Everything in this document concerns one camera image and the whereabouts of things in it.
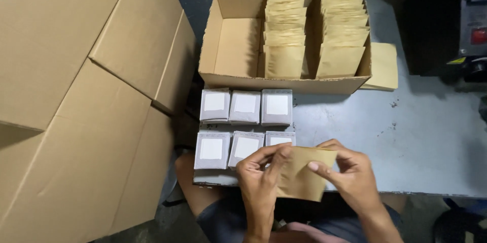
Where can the person's left hand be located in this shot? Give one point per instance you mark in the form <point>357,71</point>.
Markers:
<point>257,186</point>

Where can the person's right hand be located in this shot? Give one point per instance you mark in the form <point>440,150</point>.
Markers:
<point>354,182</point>

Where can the single brown kraft pouch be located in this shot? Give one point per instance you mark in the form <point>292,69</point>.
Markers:
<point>300,180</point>

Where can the person's grey shorts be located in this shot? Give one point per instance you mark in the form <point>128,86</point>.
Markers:
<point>224,224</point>

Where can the person's left leg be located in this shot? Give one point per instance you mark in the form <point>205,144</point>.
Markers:
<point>198,186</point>

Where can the person's pink shirt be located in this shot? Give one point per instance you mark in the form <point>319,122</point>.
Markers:
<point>300,235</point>

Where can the stacks of white filter sachets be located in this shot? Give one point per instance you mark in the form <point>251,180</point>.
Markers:
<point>243,108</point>

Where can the flat pile of kraft pouches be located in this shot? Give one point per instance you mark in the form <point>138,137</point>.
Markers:
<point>384,68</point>

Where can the open cardboard box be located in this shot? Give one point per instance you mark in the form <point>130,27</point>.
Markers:
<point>232,45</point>

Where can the wide row of kraft pouches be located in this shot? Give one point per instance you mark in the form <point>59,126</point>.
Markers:
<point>342,26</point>

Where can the narrow row of kraft pouches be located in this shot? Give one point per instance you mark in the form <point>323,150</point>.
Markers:
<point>285,30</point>

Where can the large cardboard carton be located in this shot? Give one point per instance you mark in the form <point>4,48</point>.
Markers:
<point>83,167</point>
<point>76,26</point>

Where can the black sealing machine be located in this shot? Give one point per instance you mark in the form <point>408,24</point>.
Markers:
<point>437,26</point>

